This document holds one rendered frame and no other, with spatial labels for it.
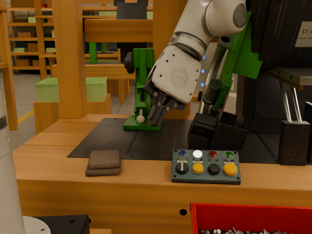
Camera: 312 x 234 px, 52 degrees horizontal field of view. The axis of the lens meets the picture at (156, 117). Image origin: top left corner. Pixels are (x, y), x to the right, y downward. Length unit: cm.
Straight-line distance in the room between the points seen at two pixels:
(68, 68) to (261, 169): 84
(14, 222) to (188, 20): 50
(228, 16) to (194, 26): 8
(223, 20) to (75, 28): 75
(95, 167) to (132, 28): 74
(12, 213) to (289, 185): 55
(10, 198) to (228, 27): 49
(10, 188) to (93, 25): 99
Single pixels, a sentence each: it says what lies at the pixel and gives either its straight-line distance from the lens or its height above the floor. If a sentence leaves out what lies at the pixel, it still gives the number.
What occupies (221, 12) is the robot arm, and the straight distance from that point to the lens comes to 67.
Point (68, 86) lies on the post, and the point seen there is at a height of 102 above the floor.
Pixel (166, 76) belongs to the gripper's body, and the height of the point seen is 113.
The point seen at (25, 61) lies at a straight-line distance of 1099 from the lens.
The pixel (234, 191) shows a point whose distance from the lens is 72.
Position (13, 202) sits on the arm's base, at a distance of 49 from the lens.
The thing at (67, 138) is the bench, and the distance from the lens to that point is 111.
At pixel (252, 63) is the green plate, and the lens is 90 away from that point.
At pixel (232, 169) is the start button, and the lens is 72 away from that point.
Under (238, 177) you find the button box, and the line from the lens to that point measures 72.
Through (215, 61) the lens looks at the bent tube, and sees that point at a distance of 101.
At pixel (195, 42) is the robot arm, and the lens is 70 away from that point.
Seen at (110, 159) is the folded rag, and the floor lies 93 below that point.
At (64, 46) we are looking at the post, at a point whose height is 117.
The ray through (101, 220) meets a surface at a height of 80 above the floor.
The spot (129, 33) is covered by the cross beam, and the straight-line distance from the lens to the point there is 135.
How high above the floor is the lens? 121
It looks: 14 degrees down
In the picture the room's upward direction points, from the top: straight up
